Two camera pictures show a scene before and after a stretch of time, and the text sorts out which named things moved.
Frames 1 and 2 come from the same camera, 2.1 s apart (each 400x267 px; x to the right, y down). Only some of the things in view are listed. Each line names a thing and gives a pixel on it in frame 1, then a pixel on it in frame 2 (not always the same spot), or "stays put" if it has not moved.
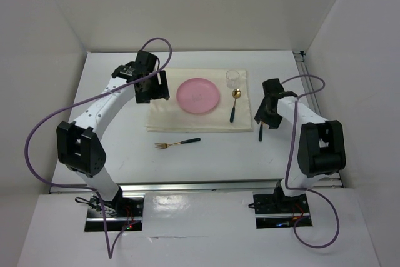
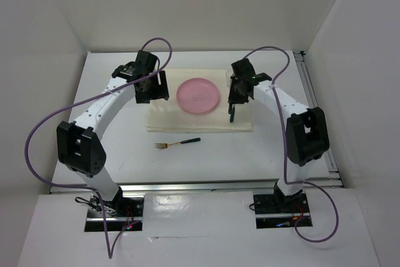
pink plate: (197, 95) stays put
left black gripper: (160, 91) stays put
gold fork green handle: (164, 146) stays put
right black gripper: (274, 122) to (234, 97)
